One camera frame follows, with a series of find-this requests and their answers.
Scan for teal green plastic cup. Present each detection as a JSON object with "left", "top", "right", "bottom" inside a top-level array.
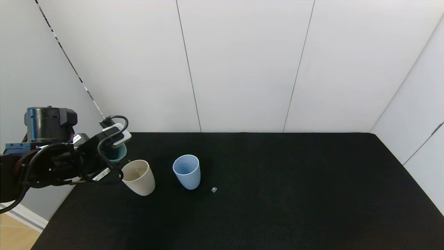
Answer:
[{"left": 104, "top": 144, "right": 127, "bottom": 164}]

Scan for light blue plastic cup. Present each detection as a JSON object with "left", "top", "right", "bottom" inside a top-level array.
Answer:
[{"left": 173, "top": 155, "right": 201, "bottom": 190}]

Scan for beige plastic cup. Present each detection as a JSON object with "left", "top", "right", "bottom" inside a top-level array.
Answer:
[{"left": 121, "top": 159, "right": 156, "bottom": 196}]

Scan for white baseboard strip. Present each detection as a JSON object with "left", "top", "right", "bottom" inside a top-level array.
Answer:
[{"left": 0, "top": 203, "right": 50, "bottom": 232}]

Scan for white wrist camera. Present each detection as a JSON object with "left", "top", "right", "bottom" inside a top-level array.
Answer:
[{"left": 102, "top": 123, "right": 133, "bottom": 148}]

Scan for black tagged camera cable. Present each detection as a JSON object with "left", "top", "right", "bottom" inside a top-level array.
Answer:
[{"left": 80, "top": 115, "right": 129, "bottom": 185}]

